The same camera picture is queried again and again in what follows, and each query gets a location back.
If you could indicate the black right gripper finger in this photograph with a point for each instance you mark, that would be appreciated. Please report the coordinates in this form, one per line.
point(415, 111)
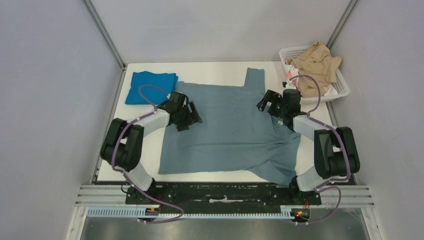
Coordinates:
point(271, 95)
point(264, 104)

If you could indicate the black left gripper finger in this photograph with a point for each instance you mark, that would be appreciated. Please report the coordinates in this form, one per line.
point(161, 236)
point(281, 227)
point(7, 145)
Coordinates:
point(183, 126)
point(194, 116)

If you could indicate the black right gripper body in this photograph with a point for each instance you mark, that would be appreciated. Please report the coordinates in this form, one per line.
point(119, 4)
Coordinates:
point(273, 105)

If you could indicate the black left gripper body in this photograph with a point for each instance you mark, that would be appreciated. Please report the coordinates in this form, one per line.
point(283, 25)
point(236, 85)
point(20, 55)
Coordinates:
point(184, 115)

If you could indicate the grey-blue t-shirt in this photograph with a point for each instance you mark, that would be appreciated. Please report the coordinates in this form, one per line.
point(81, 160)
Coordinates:
point(233, 135)

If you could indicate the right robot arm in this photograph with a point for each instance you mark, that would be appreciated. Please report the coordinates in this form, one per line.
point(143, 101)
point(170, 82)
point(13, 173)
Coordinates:
point(335, 154)

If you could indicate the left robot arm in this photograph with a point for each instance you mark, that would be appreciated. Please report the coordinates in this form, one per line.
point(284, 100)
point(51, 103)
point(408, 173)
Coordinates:
point(122, 145)

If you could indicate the pink and white garment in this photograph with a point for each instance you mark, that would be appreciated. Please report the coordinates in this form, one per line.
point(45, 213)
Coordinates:
point(291, 74)

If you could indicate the folded bright blue t-shirt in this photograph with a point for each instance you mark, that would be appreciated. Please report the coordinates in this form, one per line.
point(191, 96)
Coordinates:
point(148, 87)

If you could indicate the beige t-shirt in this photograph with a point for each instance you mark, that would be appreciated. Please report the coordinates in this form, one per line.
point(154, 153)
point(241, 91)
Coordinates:
point(318, 69)

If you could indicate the white plastic laundry basket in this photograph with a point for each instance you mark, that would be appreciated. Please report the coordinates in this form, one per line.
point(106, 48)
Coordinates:
point(337, 90)

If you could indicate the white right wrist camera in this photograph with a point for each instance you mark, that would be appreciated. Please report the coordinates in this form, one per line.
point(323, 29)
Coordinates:
point(289, 85)

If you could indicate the aluminium frame rail right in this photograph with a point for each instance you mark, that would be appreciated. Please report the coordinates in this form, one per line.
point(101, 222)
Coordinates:
point(350, 7)

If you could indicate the aluminium frame rail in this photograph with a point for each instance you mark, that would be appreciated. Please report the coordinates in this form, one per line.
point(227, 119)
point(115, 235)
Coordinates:
point(104, 32)
point(350, 7)

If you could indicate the white slotted cable duct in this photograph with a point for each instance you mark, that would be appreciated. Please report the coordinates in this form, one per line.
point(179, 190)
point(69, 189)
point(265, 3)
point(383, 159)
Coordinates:
point(140, 212)

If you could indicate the aluminium frame rail left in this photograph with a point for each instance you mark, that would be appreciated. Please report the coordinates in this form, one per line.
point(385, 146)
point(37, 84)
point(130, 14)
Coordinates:
point(104, 32)

